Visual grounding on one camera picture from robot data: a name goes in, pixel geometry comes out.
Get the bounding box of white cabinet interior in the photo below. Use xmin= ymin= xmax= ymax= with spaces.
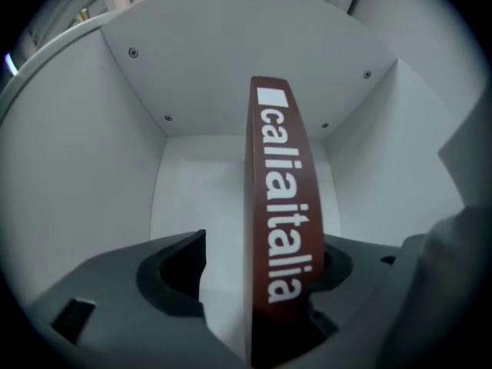
xmin=0 ymin=10 xmax=481 ymax=363

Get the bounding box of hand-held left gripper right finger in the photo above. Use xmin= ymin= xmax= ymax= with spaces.
xmin=303 ymin=205 xmax=492 ymax=369

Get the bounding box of white desk with hutch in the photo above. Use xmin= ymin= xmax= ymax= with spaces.
xmin=0 ymin=0 xmax=492 ymax=369

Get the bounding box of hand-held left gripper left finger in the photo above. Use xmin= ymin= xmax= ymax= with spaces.
xmin=25 ymin=228 xmax=249 ymax=369

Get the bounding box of brown book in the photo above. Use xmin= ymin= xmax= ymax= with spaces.
xmin=244 ymin=75 xmax=327 ymax=369

